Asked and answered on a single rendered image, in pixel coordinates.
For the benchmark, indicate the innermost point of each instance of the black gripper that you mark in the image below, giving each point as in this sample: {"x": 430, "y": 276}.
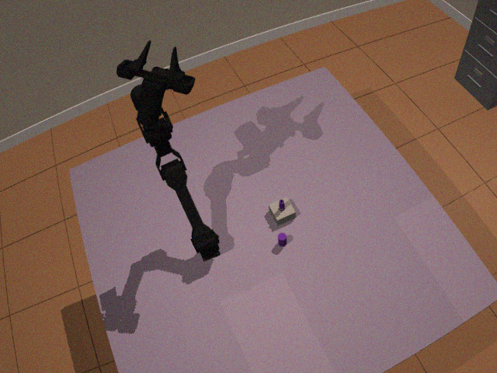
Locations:
{"x": 153, "y": 85}

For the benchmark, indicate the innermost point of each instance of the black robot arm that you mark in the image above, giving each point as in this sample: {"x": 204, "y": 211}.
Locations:
{"x": 157, "y": 132}

